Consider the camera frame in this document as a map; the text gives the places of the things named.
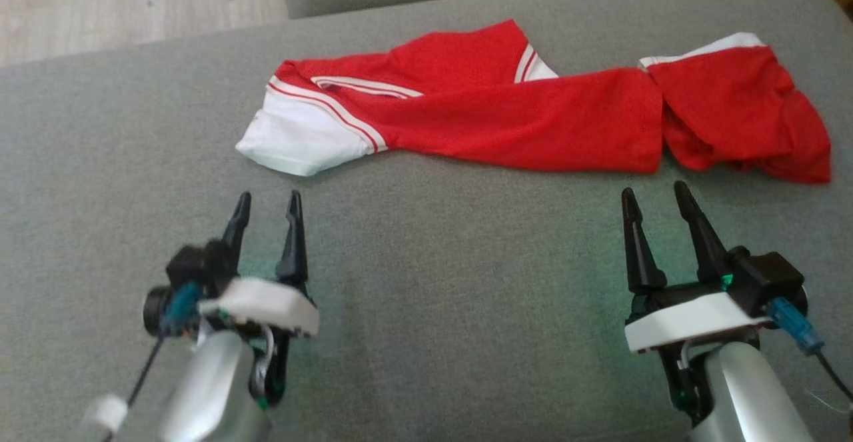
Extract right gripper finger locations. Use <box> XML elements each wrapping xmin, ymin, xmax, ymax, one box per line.
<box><xmin>673</xmin><ymin>181</ymin><xmax>730</xmax><ymax>281</ymax></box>
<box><xmin>621</xmin><ymin>187</ymin><xmax>667</xmax><ymax>293</ymax></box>

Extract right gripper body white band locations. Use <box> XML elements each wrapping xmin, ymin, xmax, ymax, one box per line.
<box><xmin>624</xmin><ymin>279</ymin><xmax>774</xmax><ymax>355</ymax></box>

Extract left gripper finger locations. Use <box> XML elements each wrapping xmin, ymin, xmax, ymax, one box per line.
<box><xmin>220</xmin><ymin>192</ymin><xmax>253</xmax><ymax>276</ymax></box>
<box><xmin>276</xmin><ymin>190</ymin><xmax>309</xmax><ymax>283</ymax></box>

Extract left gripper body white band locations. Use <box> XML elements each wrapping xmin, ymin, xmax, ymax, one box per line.
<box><xmin>199</xmin><ymin>277</ymin><xmax>321</xmax><ymax>337</ymax></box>

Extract red white sports shorts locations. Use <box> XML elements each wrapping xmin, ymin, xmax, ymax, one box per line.
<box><xmin>638</xmin><ymin>32</ymin><xmax>832</xmax><ymax>185</ymax></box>

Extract red white sports jersey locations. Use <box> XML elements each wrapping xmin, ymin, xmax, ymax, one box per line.
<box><xmin>235</xmin><ymin>19</ymin><xmax>665</xmax><ymax>177</ymax></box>

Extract grey sofa seat cushion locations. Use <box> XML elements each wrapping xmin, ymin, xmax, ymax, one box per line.
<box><xmin>0</xmin><ymin>0</ymin><xmax>853</xmax><ymax>442</ymax></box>

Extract left arm cable blue plug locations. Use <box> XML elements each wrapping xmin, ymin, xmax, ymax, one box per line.
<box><xmin>100</xmin><ymin>282</ymin><xmax>202</xmax><ymax>442</ymax></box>

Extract white cable label tag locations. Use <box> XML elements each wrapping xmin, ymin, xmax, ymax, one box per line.
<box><xmin>83</xmin><ymin>393</ymin><xmax>129</xmax><ymax>433</ymax></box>

